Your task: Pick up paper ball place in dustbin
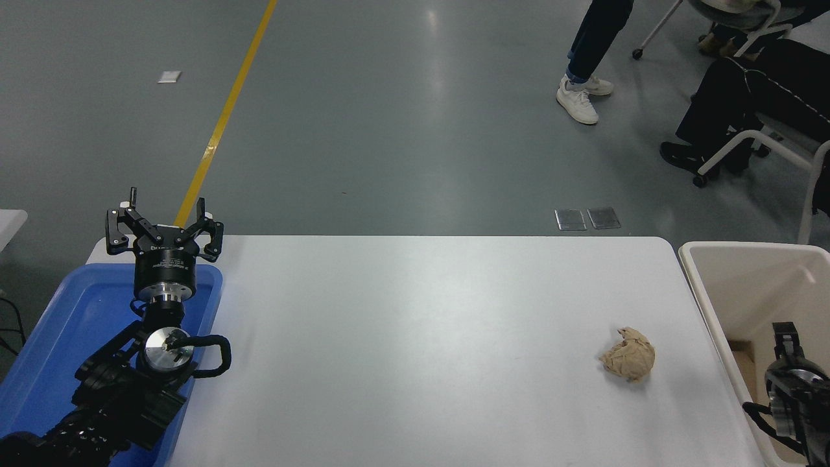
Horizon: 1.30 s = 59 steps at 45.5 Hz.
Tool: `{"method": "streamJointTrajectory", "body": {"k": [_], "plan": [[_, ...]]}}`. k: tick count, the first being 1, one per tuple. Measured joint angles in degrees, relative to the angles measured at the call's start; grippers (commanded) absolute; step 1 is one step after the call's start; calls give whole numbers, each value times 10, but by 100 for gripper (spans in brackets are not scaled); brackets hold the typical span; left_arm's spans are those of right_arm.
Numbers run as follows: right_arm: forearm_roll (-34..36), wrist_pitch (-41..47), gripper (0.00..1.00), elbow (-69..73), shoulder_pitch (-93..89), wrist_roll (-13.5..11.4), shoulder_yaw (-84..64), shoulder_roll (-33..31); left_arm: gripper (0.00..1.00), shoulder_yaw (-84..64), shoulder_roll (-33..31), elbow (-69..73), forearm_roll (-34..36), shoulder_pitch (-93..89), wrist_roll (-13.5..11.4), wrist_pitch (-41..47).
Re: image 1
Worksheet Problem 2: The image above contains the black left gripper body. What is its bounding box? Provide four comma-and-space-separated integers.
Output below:
134, 226, 197, 291

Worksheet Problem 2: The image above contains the tan paper ball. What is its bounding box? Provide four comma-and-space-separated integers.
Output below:
598, 326, 656, 383

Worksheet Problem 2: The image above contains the blue plastic tray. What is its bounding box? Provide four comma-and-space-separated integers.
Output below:
0, 263, 224, 467

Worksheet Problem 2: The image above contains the white side table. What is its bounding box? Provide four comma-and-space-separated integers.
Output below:
0, 210, 29, 250

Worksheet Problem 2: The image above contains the yellow floor tape line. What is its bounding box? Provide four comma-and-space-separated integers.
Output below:
174, 0, 278, 229

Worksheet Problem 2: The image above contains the person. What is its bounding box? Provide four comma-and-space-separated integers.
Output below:
697, 0, 830, 59
556, 0, 635, 125
660, 39, 830, 218

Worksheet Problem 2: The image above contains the large pale bin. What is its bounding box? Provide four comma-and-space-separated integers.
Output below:
678, 241, 830, 467

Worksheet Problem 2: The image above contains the black floor cable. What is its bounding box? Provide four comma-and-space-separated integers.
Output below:
0, 292, 27, 357

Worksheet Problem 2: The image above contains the white frame chair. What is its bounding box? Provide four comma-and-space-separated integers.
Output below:
693, 114, 830, 246
632, 0, 795, 60

